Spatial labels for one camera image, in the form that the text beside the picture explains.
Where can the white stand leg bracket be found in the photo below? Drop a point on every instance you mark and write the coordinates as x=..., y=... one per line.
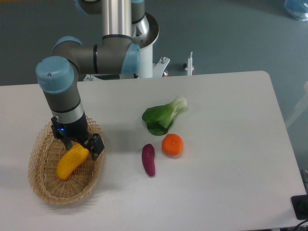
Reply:
x=188, y=66

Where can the black device at edge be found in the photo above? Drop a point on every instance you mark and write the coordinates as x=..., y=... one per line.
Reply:
x=300, y=206

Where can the orange tangerine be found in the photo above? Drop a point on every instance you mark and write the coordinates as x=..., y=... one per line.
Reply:
x=172, y=144

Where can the purple sweet potato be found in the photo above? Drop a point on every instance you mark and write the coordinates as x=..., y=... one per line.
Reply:
x=147, y=157

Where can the woven wicker basket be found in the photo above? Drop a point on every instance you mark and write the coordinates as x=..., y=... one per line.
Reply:
x=46, y=154

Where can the green bok choy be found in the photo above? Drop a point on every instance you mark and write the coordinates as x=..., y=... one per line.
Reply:
x=160, y=118

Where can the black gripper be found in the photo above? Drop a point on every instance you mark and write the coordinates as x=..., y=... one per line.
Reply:
x=77, y=131

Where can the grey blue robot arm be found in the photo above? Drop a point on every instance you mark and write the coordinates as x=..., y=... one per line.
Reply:
x=58, y=74

